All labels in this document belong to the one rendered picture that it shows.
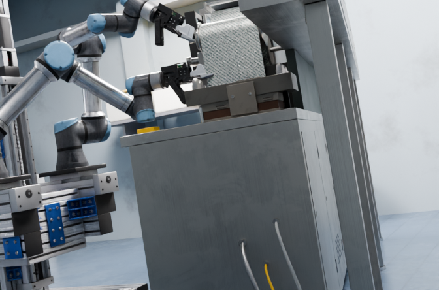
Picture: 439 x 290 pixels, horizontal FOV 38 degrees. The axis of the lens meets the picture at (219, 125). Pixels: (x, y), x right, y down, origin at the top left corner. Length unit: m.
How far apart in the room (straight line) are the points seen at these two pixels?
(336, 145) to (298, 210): 0.58
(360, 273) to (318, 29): 0.65
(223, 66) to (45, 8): 5.42
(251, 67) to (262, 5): 0.86
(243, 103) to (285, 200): 0.37
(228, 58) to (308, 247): 0.81
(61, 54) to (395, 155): 3.88
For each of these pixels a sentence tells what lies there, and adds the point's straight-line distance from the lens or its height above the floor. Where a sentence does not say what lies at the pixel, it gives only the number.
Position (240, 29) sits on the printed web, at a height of 1.25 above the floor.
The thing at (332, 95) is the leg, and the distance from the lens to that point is 1.70.
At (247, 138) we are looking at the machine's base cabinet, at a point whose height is 0.82.
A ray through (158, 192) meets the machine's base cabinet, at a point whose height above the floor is 0.68.
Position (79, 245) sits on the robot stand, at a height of 0.48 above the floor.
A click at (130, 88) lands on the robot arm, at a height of 1.10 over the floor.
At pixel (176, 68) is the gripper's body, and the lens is 2.55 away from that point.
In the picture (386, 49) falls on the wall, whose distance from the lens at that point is 5.86.
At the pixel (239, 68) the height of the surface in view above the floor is 1.10.
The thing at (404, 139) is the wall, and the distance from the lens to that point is 5.82.
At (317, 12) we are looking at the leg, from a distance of 1.72.
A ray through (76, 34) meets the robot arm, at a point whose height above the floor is 1.38.
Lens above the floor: 0.79
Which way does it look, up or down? 2 degrees up
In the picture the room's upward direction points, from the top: 9 degrees counter-clockwise
